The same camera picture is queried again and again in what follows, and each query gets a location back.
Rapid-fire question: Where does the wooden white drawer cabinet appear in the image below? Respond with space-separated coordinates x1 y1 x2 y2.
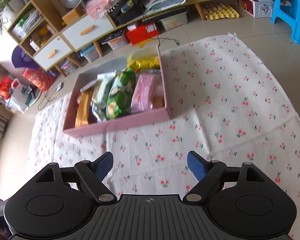
7 0 213 74

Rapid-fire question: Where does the red cardboard box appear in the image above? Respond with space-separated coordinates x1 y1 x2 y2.
126 23 159 45

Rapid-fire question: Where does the red paper bag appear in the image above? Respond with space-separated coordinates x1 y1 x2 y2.
23 68 56 92

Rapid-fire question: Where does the pale green snack packet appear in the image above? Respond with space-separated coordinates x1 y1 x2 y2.
90 72 116 109

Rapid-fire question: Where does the cherry print tablecloth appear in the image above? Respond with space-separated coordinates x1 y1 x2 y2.
29 35 300 239

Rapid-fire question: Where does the clear plastic storage bin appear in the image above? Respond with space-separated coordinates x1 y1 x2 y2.
80 44 100 63

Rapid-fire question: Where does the yellow snack packet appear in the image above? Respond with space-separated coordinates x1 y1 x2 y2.
126 56 160 73

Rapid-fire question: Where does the gold foil snack bar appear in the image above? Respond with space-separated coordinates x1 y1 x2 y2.
75 88 93 127

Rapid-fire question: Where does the pink wafer packet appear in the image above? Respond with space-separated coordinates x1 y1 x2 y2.
130 74 157 114

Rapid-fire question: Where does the green snack bag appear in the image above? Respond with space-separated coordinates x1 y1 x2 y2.
106 69 136 120

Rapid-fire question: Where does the clear wafer packet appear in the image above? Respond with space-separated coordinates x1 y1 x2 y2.
152 79 165 108

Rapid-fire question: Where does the yellow egg tray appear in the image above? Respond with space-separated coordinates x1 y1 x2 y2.
202 3 240 21

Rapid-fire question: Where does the purple hat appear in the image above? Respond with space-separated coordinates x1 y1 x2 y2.
11 46 39 70

